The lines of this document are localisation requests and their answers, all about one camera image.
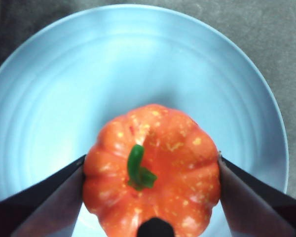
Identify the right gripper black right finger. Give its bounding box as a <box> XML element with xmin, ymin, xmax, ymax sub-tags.
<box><xmin>217</xmin><ymin>153</ymin><xmax>296</xmax><ymax>237</ymax></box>

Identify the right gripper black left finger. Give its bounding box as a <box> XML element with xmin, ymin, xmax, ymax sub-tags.
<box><xmin>0</xmin><ymin>154</ymin><xmax>87</xmax><ymax>237</ymax></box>

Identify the orange pumpkin with green stem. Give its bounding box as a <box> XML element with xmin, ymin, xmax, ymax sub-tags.
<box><xmin>82</xmin><ymin>103</ymin><xmax>222</xmax><ymax>237</ymax></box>

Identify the blue round plate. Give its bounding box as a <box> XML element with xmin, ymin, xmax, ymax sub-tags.
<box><xmin>0</xmin><ymin>3</ymin><xmax>289</xmax><ymax>237</ymax></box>

